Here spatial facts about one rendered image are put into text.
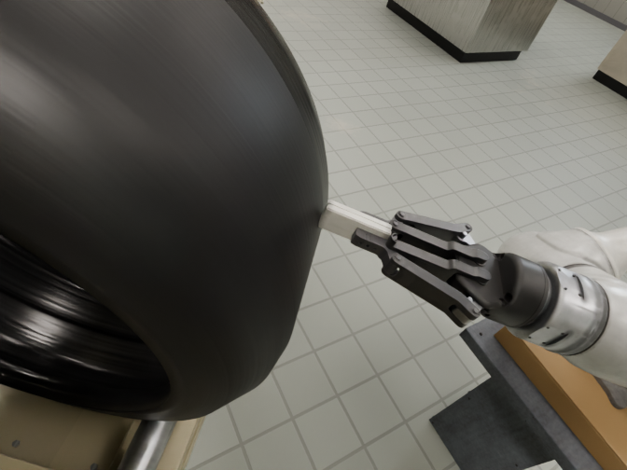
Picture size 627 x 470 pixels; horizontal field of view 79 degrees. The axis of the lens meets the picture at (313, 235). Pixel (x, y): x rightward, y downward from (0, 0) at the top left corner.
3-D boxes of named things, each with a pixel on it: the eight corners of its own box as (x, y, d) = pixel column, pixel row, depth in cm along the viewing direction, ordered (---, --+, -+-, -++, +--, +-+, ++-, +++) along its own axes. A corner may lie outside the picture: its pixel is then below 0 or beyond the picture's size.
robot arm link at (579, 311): (621, 334, 35) (566, 311, 35) (546, 367, 42) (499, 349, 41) (593, 260, 41) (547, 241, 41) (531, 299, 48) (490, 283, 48)
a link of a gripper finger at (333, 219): (378, 246, 41) (377, 252, 40) (318, 222, 40) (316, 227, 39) (392, 229, 38) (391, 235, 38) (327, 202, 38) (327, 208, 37)
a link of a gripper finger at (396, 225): (489, 263, 39) (488, 254, 40) (393, 221, 38) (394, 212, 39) (466, 283, 42) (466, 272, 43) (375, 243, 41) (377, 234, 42)
